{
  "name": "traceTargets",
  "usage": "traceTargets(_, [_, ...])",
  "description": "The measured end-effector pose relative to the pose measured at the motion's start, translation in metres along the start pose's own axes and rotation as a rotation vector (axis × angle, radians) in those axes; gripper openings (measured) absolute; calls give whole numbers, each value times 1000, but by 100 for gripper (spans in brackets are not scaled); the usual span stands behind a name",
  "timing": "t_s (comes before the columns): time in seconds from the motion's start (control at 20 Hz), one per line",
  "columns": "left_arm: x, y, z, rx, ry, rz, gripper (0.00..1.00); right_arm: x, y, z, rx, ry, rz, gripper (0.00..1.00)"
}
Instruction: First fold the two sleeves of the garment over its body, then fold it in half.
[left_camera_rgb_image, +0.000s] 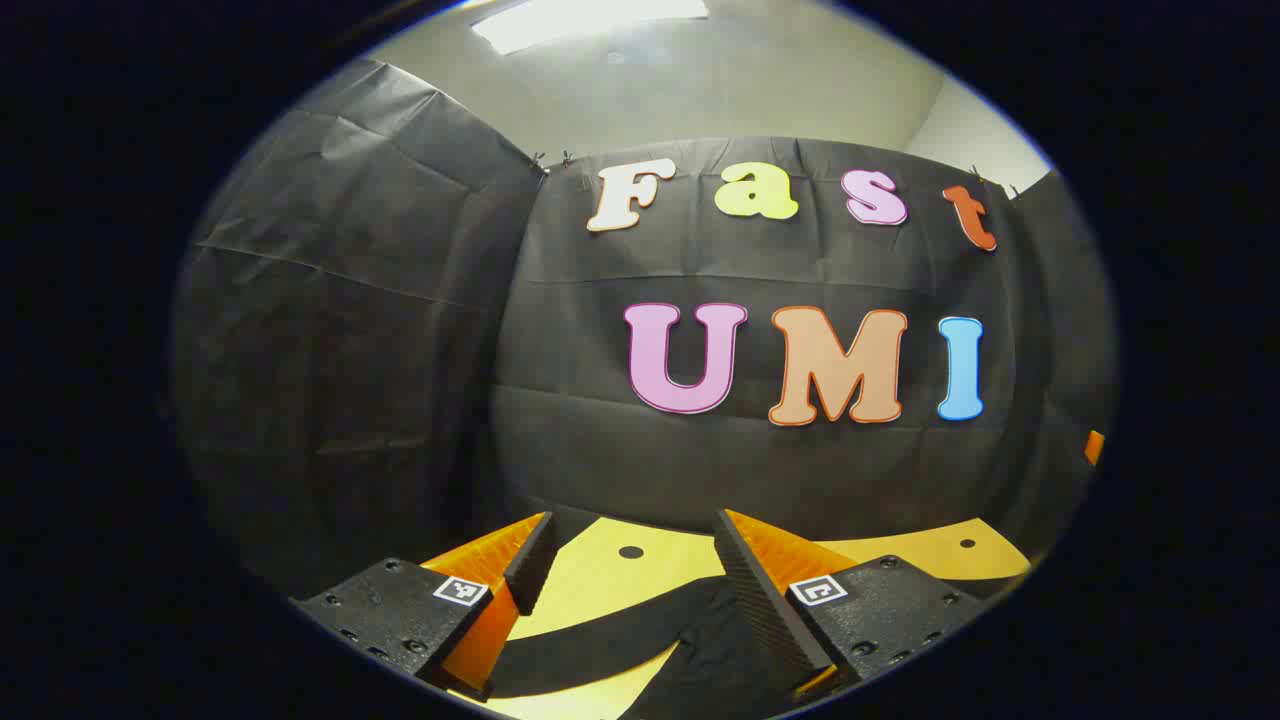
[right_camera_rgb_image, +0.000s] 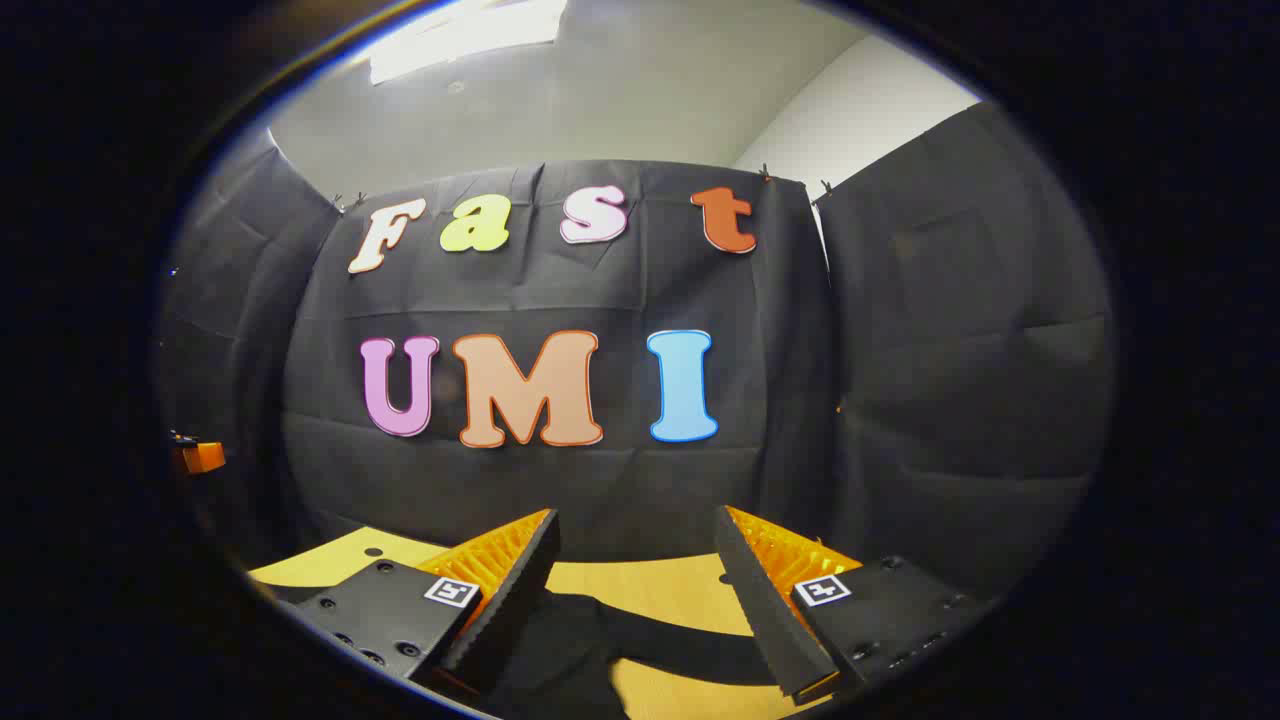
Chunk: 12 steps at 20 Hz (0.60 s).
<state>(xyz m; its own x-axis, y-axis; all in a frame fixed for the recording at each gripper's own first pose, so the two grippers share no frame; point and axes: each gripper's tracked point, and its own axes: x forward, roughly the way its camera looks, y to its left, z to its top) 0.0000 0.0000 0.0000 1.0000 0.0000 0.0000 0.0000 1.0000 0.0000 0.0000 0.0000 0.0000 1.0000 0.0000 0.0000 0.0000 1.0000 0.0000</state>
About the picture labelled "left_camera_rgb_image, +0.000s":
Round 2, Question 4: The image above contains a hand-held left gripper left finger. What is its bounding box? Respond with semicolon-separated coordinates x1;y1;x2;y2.
290;512;558;703

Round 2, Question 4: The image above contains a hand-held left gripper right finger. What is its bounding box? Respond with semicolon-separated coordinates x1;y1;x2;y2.
713;508;991;706

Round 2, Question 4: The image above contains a black buttoned shirt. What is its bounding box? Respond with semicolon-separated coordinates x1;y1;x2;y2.
487;575;801;720

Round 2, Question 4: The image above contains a black backdrop cloth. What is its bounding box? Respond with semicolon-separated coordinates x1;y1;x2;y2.
170;58;1116;601

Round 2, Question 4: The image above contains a ceiling light panel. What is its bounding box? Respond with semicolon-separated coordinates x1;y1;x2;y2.
470;0;711;56

